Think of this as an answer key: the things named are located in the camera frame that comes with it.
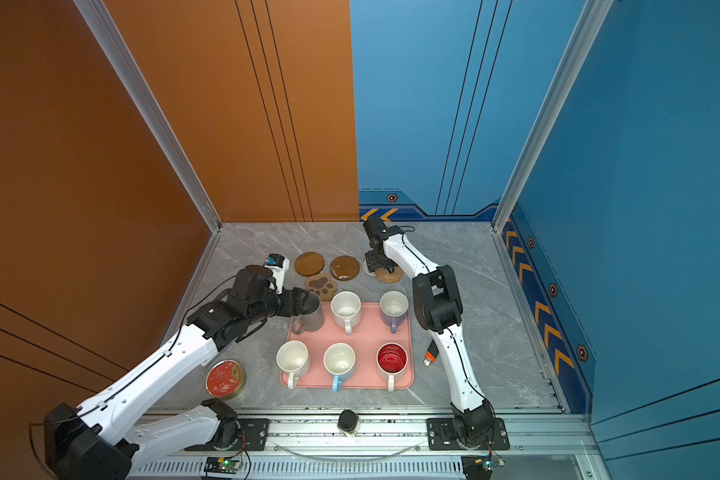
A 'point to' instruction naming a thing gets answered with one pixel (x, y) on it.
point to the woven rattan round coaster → (383, 275)
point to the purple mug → (393, 308)
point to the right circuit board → (480, 467)
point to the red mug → (391, 362)
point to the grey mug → (311, 317)
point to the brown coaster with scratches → (344, 268)
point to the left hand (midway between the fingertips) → (300, 290)
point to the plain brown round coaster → (309, 264)
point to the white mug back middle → (346, 309)
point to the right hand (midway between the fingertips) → (382, 263)
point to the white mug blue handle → (340, 361)
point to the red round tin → (226, 379)
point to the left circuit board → (225, 465)
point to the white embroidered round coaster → (365, 268)
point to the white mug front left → (293, 357)
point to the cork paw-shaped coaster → (323, 285)
